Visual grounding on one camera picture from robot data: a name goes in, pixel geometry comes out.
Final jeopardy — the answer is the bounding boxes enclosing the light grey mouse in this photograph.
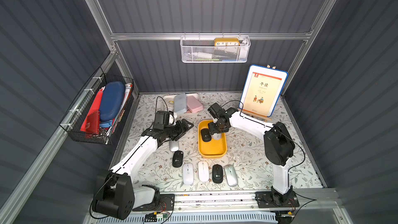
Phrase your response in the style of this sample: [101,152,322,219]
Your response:
[211,133,222,140]

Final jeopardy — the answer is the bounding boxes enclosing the black mouse front row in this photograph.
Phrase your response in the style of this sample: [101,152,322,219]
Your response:
[212,164,223,184]

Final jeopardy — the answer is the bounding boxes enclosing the silver white mouse front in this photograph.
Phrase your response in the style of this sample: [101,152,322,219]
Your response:
[224,164,238,187]

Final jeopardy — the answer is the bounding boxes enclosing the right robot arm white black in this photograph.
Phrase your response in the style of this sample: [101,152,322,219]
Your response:
[207,103,300,208]

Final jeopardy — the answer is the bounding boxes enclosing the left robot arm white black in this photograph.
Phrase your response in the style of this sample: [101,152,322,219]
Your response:
[89,119,194,220]

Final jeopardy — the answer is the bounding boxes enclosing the silver grey mouse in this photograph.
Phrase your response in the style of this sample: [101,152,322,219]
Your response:
[169,141,179,152]

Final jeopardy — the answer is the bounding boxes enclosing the yellow plastic storage box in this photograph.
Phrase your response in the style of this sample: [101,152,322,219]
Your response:
[198,120,228,159]

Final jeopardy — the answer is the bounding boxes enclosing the pink case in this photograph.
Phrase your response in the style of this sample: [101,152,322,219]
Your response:
[187,96,204,113]

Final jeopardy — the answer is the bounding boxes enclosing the grey pencil case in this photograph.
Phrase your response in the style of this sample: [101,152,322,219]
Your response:
[174,93,187,116]

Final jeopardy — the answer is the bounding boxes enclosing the white tape roll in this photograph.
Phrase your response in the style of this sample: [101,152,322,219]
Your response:
[163,95,175,112]

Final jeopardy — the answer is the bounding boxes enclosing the white tray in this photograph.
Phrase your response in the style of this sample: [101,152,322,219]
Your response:
[161,93,199,116]

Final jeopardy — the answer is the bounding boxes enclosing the book on blue board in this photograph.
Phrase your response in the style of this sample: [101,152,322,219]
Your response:
[238,64,289,118]

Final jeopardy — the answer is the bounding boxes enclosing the blue oval case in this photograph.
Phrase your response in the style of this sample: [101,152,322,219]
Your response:
[99,82,125,122]

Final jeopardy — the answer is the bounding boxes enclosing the yellow clock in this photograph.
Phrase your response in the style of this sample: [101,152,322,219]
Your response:
[214,37,240,47]

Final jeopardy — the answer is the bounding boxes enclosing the red folder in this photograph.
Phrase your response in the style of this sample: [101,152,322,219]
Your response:
[80,87,105,134]

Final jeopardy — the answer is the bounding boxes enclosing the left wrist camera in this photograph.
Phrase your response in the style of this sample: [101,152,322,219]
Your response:
[153,111,175,130]

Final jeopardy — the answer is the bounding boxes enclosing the white wire wall basket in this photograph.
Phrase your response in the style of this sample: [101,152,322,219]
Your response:
[180,35,251,63]

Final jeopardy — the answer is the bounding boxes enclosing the black wire side basket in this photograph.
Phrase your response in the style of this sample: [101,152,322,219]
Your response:
[60,68,135,145]

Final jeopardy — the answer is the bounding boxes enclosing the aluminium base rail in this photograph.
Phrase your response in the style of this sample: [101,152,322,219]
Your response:
[83,188,353,224]

